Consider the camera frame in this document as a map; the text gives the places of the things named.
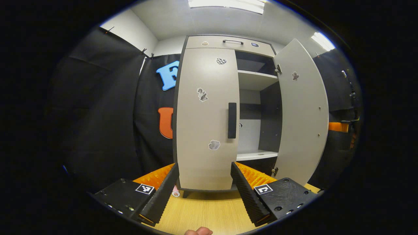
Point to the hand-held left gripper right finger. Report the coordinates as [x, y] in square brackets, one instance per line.
[248, 199]

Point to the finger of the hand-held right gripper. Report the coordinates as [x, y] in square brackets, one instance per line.
[338, 126]

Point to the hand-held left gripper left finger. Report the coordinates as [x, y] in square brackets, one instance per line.
[163, 199]

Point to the beige shoe cabinet door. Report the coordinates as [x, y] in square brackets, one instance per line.
[196, 130]
[303, 130]

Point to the beige double-door shoe cabinet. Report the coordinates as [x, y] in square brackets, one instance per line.
[269, 124]

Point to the metal door hinge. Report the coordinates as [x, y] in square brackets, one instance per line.
[275, 171]
[278, 69]

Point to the white cabinet shelf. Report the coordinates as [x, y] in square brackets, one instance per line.
[254, 80]
[254, 155]

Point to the beige cabinet top drawer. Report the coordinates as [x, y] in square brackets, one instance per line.
[214, 42]

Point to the small pink object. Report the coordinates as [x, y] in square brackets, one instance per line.
[175, 192]

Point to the small ceiling light panel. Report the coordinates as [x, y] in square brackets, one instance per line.
[322, 40]

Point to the long ceiling light panel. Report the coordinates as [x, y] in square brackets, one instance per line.
[228, 4]

